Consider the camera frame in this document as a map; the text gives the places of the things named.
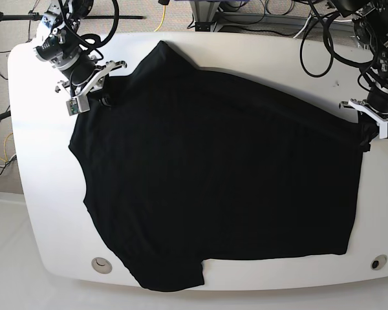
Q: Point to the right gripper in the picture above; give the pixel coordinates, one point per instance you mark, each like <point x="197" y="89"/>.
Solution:
<point x="80" y="69"/>

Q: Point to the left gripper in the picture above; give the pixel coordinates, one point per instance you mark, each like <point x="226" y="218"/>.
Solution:
<point x="371" y="111"/>

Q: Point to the black T-shirt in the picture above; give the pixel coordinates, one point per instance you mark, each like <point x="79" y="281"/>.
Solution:
<point x="190" y="165"/>

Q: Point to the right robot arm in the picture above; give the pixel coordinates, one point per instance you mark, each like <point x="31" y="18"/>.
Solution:
<point x="60" y="41"/>

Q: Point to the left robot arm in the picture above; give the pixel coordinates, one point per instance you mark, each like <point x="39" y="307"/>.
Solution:
<point x="370" y="27"/>

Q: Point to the black tripod stand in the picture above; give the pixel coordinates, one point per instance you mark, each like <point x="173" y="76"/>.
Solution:
<point x="19" y="16"/>

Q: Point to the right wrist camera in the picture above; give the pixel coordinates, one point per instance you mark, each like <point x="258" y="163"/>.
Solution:
<point x="77" y="105"/>

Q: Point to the table cable grommet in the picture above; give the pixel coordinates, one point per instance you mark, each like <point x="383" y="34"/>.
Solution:
<point x="379" y="262"/>
<point x="101" y="265"/>

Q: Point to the grey metal base frame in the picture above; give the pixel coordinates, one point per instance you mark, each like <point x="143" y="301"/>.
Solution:
<point x="212" y="16"/>

